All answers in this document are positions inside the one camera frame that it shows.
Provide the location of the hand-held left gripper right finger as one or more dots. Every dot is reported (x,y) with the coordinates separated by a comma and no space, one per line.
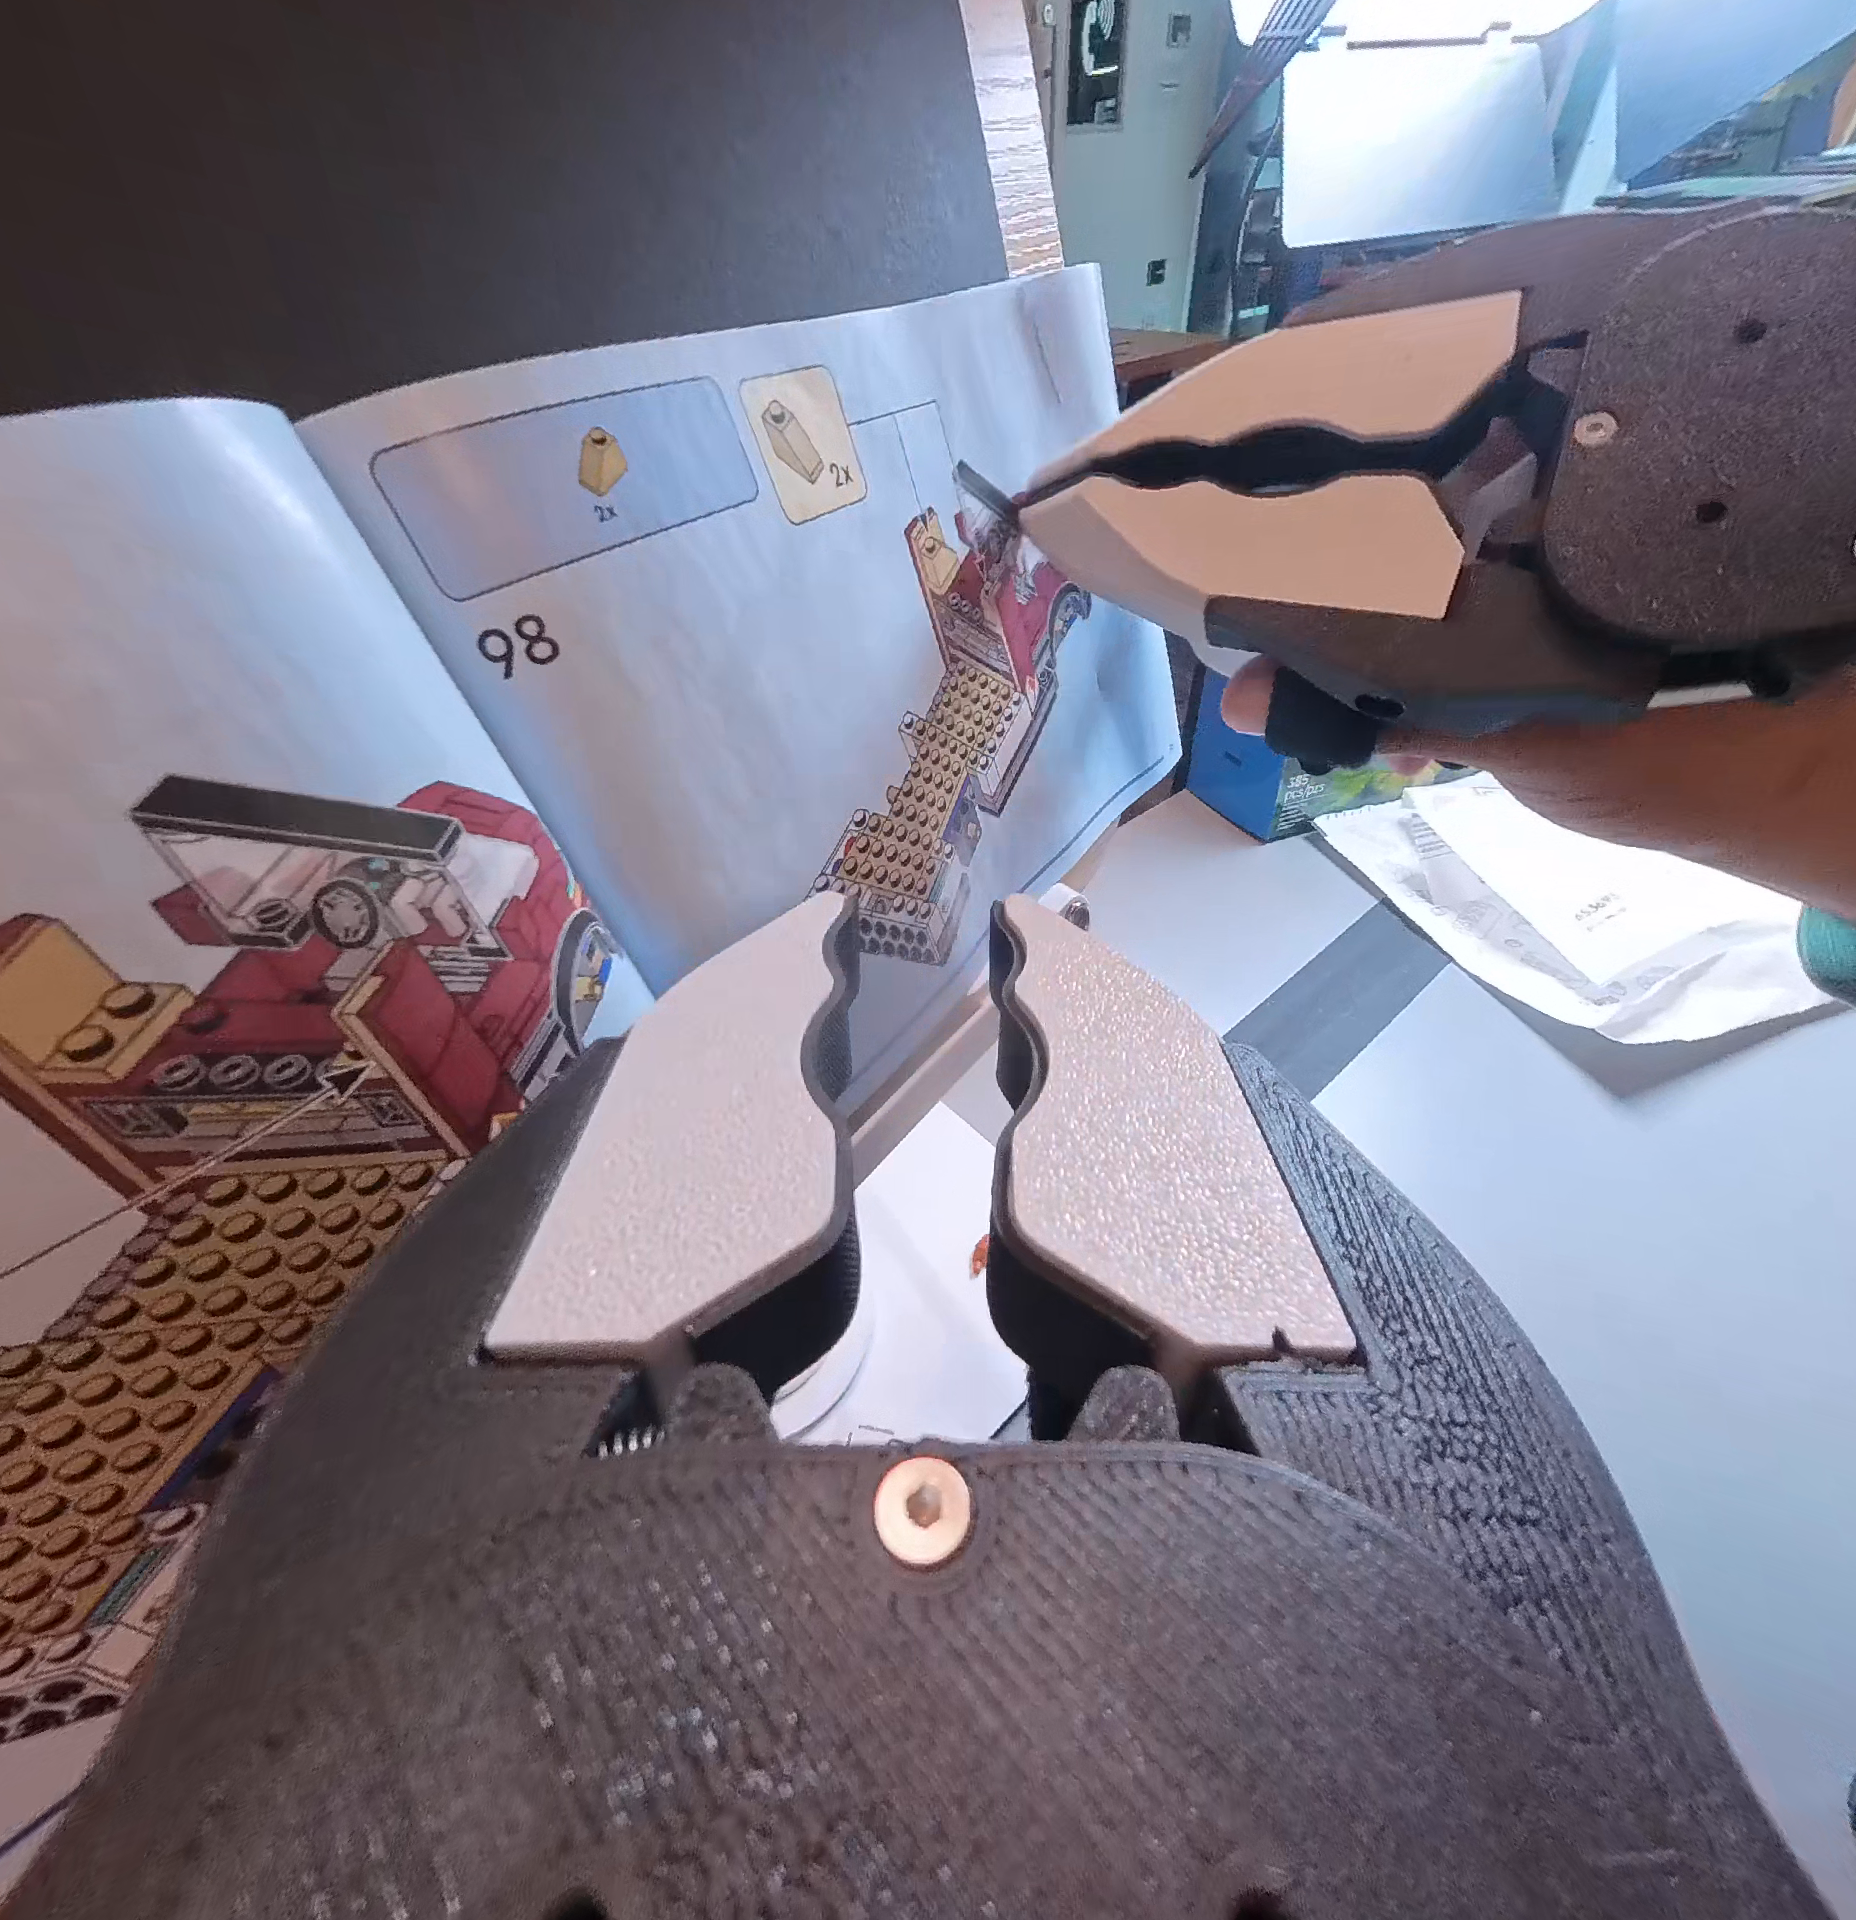
(1166,1190)

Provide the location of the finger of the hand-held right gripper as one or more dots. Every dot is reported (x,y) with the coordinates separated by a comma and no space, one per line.
(1360,377)
(1275,541)

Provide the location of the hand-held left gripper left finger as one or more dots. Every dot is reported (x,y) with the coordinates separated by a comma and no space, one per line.
(672,1166)

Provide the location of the white booklet stand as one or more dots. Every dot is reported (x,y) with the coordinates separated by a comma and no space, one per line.
(930,1324)

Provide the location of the building instruction booklet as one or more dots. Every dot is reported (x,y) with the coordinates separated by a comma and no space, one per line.
(643,599)

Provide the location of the person's right forearm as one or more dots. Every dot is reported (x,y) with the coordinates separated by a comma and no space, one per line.
(1828,811)

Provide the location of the overhead light panel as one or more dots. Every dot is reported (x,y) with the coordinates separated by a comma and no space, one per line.
(1408,150)

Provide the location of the blue toy set box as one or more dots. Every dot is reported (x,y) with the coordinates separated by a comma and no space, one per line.
(1243,777)

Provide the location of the white plastic bag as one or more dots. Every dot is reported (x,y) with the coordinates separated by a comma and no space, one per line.
(1616,961)

